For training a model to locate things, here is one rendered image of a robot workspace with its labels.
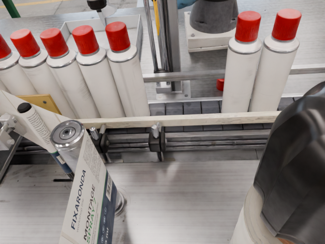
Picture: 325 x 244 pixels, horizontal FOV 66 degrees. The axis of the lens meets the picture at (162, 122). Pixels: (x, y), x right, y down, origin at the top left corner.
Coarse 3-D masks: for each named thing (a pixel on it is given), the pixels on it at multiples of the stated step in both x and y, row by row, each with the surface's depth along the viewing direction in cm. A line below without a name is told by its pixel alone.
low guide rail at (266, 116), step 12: (84, 120) 49; (96, 120) 49; (108, 120) 49; (120, 120) 48; (132, 120) 48; (144, 120) 48; (156, 120) 47; (168, 120) 47; (180, 120) 47; (192, 120) 47; (204, 120) 47; (216, 120) 47; (228, 120) 46; (240, 120) 46; (252, 120) 46; (264, 120) 46
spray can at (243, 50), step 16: (240, 16) 36; (256, 16) 35; (240, 32) 37; (256, 32) 37; (240, 48) 38; (256, 48) 38; (240, 64) 39; (256, 64) 40; (224, 80) 45; (240, 80) 42; (224, 96) 47; (240, 96) 44; (224, 112) 49
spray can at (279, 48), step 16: (288, 16) 35; (272, 32) 37; (288, 32) 36; (272, 48) 37; (288, 48) 37; (272, 64) 39; (288, 64) 39; (256, 80) 44; (272, 80) 41; (256, 96) 45; (272, 96) 44
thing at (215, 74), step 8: (304, 64) 46; (312, 64) 46; (320, 64) 46; (176, 72) 49; (184, 72) 48; (192, 72) 48; (200, 72) 48; (208, 72) 48; (216, 72) 47; (224, 72) 47; (256, 72) 47; (296, 72) 46; (304, 72) 46; (312, 72) 46; (320, 72) 46; (144, 80) 49; (152, 80) 49; (160, 80) 49; (168, 80) 49; (176, 80) 49; (184, 80) 49
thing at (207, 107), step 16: (160, 112) 53; (176, 112) 53; (192, 112) 52; (208, 112) 52; (112, 128) 52; (128, 128) 51; (144, 128) 51; (176, 128) 50; (192, 128) 50; (208, 128) 49; (224, 128) 49; (240, 128) 48; (256, 128) 48
